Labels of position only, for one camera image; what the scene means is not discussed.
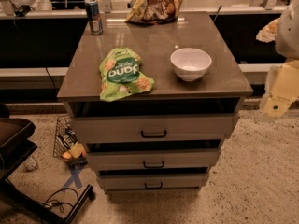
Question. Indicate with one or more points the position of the drawer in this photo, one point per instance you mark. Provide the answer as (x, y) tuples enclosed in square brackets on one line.
[(154, 128), (138, 160), (125, 182)]

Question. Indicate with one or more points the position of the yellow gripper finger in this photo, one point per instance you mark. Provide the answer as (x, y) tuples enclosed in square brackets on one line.
[(281, 89), (268, 33)]

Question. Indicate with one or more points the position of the black device on counter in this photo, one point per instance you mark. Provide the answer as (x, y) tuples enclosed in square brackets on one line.
[(22, 10)]

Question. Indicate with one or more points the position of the white bowl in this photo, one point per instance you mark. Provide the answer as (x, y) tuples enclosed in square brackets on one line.
[(190, 64)]

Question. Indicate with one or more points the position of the green rice chip bag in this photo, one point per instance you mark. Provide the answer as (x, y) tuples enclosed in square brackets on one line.
[(121, 76)]

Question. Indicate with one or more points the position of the middle drawer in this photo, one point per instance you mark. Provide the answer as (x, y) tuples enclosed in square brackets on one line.
[(138, 160)]

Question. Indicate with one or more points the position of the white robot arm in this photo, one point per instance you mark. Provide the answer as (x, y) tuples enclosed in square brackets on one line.
[(287, 36)]

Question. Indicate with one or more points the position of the bottom drawer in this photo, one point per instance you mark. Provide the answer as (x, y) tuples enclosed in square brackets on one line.
[(125, 182)]

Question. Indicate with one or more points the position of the redbull can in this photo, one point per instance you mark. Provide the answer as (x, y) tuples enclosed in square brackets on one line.
[(94, 17)]

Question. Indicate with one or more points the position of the brown yellow chip bag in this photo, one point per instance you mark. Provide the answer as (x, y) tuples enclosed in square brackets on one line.
[(154, 11)]

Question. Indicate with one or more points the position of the wire basket with snacks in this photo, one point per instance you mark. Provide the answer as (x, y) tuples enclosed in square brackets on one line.
[(66, 146)]

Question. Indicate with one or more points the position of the top drawer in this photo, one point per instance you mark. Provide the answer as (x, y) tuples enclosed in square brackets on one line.
[(154, 128)]

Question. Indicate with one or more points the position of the grey drawer cabinet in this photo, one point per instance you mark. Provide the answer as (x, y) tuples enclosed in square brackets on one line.
[(220, 91)]

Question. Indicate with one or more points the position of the black cart frame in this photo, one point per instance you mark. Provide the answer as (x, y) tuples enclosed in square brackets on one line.
[(15, 149)]

